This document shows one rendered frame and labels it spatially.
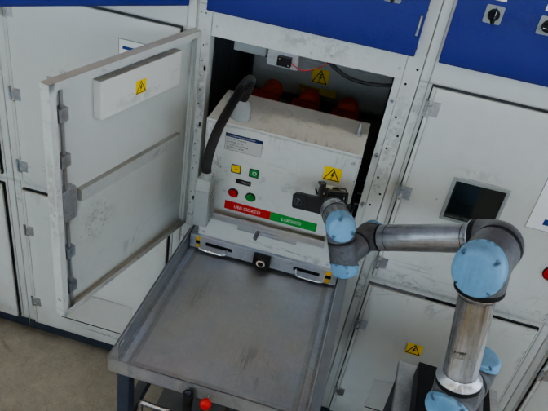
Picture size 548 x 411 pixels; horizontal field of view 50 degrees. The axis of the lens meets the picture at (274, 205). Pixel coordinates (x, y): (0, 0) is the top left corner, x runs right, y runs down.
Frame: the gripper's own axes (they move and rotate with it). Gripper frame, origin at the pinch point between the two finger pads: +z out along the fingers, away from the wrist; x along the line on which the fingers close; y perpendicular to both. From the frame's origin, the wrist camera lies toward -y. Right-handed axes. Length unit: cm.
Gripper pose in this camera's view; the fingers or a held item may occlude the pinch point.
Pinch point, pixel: (316, 187)
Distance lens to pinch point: 183.6
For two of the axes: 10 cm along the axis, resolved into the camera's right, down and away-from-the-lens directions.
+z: -0.6, -3.3, 9.4
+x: 1.4, -9.4, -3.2
